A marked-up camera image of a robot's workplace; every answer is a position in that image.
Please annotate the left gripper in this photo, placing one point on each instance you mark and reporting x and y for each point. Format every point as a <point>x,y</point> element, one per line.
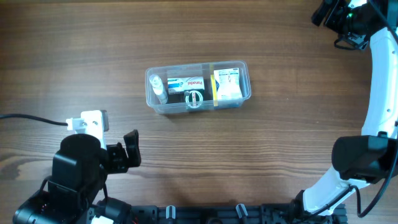
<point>122,160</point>

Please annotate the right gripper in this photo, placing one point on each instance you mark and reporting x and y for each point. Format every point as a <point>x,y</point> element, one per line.
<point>339,7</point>

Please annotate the small clear spray bottle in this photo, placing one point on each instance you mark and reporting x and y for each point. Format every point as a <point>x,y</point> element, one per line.
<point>158,88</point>

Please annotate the white red Panadol box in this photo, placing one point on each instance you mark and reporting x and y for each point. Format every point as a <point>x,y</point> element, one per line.
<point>180,85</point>

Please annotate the green white round tin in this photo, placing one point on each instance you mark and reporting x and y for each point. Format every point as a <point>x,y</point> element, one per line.
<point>193,99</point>

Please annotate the blue yellow VapoDrops box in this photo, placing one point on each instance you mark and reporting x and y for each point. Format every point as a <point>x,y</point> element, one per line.
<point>223,103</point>

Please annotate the white medicine box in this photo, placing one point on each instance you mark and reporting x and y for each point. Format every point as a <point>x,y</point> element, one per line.
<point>226,84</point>

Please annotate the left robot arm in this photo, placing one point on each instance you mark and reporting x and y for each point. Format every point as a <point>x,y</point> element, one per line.
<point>79,171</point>

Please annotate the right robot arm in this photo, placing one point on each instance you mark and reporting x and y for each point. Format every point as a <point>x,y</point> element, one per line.
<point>363,165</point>

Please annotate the clear plastic container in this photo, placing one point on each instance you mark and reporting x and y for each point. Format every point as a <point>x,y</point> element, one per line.
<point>176,102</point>

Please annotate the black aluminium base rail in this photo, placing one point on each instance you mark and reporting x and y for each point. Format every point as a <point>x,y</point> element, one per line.
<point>261,214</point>

